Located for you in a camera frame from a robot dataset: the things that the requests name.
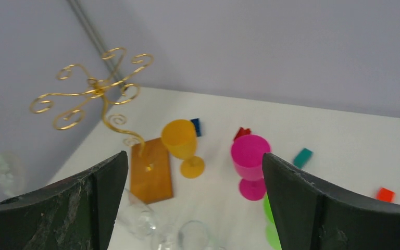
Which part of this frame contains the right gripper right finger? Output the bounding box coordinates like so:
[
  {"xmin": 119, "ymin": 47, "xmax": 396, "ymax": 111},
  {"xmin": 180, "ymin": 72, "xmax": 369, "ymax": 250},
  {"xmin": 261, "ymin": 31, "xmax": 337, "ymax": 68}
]
[{"xmin": 262, "ymin": 153, "xmax": 400, "ymax": 249}]

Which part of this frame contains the orange plastic goblet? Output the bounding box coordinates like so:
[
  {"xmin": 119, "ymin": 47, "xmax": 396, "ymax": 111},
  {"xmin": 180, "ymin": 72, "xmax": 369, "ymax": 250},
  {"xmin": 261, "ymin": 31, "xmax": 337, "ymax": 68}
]
[{"xmin": 160, "ymin": 119, "xmax": 205, "ymax": 179}]

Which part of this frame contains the dark blue block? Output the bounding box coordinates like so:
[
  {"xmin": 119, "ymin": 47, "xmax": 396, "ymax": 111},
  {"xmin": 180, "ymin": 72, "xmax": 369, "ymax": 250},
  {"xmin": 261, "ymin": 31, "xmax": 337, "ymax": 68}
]
[{"xmin": 191, "ymin": 118, "xmax": 202, "ymax": 137}]

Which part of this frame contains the clear stemmed wine glass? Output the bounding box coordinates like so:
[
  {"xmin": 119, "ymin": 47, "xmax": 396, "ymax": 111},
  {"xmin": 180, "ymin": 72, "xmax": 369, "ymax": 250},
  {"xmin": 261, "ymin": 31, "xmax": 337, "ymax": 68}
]
[{"xmin": 177, "ymin": 220, "xmax": 226, "ymax": 250}]

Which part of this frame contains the teal block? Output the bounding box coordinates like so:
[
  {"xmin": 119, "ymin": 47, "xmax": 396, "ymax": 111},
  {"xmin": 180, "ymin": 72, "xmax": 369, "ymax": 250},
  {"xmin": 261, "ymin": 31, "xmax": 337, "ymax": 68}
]
[{"xmin": 292, "ymin": 148, "xmax": 313, "ymax": 169}]

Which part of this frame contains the clear short wine glass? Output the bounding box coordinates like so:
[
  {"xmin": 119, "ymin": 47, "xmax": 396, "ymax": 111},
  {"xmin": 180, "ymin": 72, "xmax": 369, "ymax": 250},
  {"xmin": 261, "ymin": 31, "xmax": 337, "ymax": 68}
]
[{"xmin": 0, "ymin": 151, "xmax": 26, "ymax": 197}]

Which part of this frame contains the green plastic goblet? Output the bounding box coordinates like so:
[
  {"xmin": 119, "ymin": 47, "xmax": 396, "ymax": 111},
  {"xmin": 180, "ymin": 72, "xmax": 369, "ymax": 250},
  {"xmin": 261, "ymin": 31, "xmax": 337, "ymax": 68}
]
[{"xmin": 263, "ymin": 193, "xmax": 282, "ymax": 250}]

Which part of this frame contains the gold wire wine glass rack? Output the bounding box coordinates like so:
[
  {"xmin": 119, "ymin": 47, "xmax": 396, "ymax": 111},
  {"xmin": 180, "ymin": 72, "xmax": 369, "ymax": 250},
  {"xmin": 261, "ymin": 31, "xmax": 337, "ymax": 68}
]
[{"xmin": 29, "ymin": 47, "xmax": 174, "ymax": 204}]

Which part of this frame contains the orange-red block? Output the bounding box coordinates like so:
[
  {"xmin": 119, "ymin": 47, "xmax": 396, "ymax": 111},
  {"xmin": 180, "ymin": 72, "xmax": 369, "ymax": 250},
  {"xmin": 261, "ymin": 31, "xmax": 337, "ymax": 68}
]
[{"xmin": 376, "ymin": 187, "xmax": 395, "ymax": 203}]

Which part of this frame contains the red block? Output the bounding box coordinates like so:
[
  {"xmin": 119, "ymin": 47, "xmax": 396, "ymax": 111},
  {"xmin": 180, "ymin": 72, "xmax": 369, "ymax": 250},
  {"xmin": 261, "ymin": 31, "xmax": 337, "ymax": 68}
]
[{"xmin": 233, "ymin": 127, "xmax": 252, "ymax": 141}]

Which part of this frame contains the pink plastic goblet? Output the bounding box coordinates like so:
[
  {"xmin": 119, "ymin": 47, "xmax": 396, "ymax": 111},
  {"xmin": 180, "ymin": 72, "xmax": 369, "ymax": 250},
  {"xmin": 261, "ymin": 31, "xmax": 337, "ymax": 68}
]
[{"xmin": 230, "ymin": 134, "xmax": 271, "ymax": 201}]

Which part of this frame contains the clear tall flute glass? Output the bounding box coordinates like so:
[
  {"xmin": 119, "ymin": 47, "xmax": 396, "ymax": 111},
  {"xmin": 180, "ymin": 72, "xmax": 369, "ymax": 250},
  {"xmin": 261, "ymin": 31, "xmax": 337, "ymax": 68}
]
[{"xmin": 116, "ymin": 188, "xmax": 178, "ymax": 249}]

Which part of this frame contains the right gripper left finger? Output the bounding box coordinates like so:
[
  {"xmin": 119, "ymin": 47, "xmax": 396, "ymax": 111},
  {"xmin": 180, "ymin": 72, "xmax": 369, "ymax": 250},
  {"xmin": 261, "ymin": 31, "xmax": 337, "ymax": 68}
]
[{"xmin": 0, "ymin": 151, "xmax": 128, "ymax": 249}]

